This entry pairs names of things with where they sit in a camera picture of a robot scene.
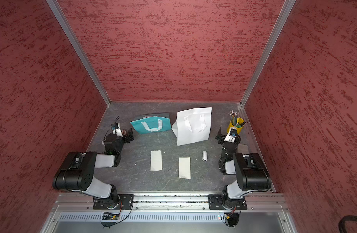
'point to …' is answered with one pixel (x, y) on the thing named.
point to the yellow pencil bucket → (236, 123)
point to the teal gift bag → (151, 124)
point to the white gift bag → (192, 125)
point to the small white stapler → (204, 156)
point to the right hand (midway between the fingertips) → (227, 131)
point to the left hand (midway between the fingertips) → (125, 131)
